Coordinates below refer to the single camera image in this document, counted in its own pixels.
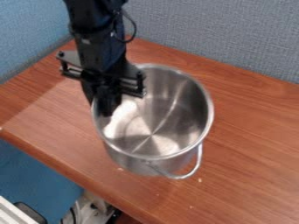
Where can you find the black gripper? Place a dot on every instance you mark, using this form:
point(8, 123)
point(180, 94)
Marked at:
point(98, 65)

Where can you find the stainless steel pot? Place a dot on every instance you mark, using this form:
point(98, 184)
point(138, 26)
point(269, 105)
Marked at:
point(153, 134)

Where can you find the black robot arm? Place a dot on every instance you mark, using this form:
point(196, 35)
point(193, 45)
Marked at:
point(96, 16)

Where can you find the white radiator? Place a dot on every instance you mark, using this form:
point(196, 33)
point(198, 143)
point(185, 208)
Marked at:
point(18, 213)

